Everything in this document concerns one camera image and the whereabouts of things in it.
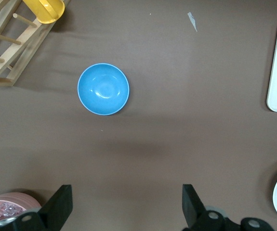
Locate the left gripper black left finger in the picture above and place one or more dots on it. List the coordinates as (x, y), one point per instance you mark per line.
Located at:
(58, 207)

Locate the blue bowl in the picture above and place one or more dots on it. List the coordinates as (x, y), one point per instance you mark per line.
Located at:
(103, 89)

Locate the yellow mug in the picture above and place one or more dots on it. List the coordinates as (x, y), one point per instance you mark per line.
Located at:
(46, 10)

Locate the small white paper scrap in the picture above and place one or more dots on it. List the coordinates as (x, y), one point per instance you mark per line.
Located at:
(192, 20)

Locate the wooden mug rack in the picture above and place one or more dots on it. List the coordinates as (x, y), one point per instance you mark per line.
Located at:
(13, 50)

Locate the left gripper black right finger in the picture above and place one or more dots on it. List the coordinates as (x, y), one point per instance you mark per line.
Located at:
(191, 207)

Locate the clear plastic ice pieces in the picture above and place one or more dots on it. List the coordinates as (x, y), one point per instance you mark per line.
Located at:
(9, 209)

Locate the pink bowl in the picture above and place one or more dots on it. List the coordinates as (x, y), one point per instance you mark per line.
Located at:
(20, 198)

